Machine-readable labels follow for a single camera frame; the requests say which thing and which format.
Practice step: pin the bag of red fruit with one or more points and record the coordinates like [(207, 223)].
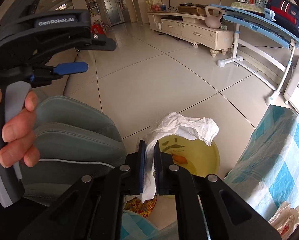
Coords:
[(158, 7)]

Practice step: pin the white floor appliance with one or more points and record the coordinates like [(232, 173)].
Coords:
[(297, 90)]

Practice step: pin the blue study desk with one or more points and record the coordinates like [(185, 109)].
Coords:
[(259, 27)]

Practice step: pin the long black object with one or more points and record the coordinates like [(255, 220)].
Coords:
[(194, 5)]

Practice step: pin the large white tissue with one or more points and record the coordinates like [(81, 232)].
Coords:
[(184, 127)]

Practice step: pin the white red plastic bag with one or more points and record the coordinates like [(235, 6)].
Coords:
[(287, 220)]

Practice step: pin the blue checked tablecloth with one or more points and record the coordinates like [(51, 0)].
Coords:
[(277, 160)]

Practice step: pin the pink kettlebell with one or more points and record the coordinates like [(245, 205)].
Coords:
[(213, 20)]

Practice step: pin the glass panel door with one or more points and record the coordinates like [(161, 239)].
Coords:
[(113, 7)]

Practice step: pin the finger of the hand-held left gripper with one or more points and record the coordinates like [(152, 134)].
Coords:
[(103, 42), (72, 68)]

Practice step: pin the green tissue box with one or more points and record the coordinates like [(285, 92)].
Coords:
[(223, 27)]

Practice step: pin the person's left hand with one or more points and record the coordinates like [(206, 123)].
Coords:
[(19, 135)]

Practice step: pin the yellow plastic basin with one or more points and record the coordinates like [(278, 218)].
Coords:
[(207, 160)]

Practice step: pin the red plastic stool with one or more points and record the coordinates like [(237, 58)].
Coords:
[(98, 28)]

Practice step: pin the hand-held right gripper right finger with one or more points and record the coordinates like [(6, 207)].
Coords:
[(158, 172)]

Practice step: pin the navy red backpack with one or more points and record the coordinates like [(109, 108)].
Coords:
[(287, 12)]

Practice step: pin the white display shelf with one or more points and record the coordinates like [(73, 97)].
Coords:
[(88, 2)]

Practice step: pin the colourful round cushion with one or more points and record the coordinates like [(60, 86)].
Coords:
[(142, 207)]

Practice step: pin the grey green padded chair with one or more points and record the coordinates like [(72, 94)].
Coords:
[(64, 135)]

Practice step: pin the cream television cabinet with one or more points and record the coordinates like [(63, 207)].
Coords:
[(189, 30)]

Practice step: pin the flat cardboard box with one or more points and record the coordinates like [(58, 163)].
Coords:
[(190, 10)]

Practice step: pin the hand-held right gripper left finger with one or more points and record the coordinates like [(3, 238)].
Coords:
[(142, 170)]

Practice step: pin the green paper pad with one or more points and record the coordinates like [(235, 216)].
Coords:
[(247, 7)]

